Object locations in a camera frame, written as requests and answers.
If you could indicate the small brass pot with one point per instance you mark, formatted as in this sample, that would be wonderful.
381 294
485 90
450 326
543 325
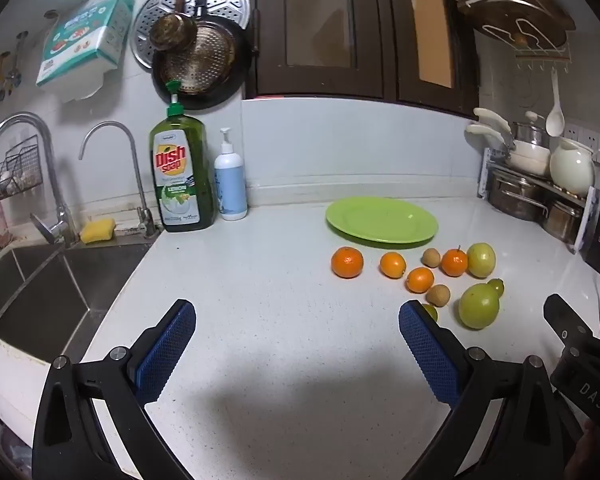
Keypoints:
171 30

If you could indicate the steel pot with lid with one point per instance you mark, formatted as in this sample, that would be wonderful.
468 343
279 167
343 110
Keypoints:
529 132

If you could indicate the white saucepan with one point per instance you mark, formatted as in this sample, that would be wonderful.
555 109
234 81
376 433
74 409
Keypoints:
527 160

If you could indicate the white wall hook rack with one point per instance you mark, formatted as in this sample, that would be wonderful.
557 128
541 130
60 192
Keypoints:
542 55

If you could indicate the thin gooseneck faucet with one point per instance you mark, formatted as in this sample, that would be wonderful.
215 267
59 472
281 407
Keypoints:
142 210

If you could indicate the paper towel pack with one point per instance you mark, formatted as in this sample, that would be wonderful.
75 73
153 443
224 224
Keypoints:
82 40

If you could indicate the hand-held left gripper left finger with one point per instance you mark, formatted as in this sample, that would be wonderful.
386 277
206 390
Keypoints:
167 347

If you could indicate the tall chrome faucet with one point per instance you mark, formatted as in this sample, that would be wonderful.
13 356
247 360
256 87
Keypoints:
55 210

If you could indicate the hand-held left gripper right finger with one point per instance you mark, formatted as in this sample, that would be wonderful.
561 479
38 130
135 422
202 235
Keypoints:
427 355

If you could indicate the yellow sponge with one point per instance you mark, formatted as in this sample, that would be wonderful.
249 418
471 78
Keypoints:
98 230

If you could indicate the white blue pump bottle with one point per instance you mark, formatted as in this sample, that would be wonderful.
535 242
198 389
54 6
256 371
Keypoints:
231 185

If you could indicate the large steel pot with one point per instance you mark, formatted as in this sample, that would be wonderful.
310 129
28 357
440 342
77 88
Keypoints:
515 195

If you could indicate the black frying pan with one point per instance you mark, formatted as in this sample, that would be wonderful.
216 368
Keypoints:
205 65

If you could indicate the brown kiwi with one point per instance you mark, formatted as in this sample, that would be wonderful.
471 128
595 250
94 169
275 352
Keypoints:
437 295

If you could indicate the steel sink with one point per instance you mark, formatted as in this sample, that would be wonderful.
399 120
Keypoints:
40 295

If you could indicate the wooden cutting board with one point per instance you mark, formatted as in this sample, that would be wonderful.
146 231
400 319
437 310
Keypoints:
520 15

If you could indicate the white spoon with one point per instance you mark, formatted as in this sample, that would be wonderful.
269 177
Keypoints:
555 117

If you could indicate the yellow wall hooks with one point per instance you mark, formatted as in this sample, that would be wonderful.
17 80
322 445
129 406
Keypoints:
2 72

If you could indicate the green dish soap bottle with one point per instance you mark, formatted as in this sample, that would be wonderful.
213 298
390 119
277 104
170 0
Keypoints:
182 175

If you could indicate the small steel pot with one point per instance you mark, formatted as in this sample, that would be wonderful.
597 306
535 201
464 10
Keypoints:
562 220

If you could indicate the small orange with stem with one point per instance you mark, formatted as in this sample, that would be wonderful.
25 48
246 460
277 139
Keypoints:
454 262

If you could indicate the white wall sockets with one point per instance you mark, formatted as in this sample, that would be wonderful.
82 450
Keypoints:
582 134

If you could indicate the green plate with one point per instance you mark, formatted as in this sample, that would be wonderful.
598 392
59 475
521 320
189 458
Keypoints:
381 221

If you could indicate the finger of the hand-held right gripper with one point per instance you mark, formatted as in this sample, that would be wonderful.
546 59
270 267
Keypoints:
562 317

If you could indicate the small green tomato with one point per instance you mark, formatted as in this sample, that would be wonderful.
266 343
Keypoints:
497 286
431 312

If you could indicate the white ceramic pitcher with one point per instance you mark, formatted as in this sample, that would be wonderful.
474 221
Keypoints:
571 167

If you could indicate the metal pot rack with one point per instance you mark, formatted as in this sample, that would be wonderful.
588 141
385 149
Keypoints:
485 175

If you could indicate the large dark orange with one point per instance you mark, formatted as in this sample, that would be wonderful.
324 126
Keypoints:
347 262

